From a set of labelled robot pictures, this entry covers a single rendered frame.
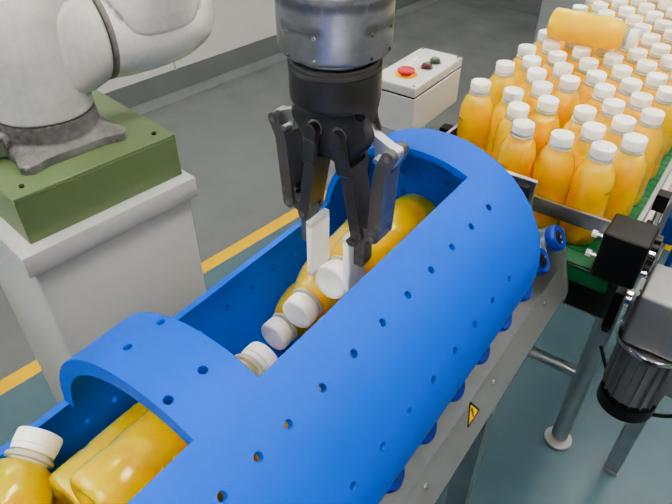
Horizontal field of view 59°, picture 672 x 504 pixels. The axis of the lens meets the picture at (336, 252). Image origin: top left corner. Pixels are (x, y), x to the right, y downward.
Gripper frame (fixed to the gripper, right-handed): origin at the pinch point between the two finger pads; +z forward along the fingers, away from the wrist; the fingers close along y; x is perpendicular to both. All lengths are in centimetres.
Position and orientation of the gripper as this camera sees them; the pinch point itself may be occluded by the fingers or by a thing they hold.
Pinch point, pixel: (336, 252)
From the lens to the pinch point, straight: 59.1
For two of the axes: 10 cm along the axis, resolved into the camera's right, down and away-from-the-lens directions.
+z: 0.0, 7.7, 6.4
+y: 8.1, 3.8, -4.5
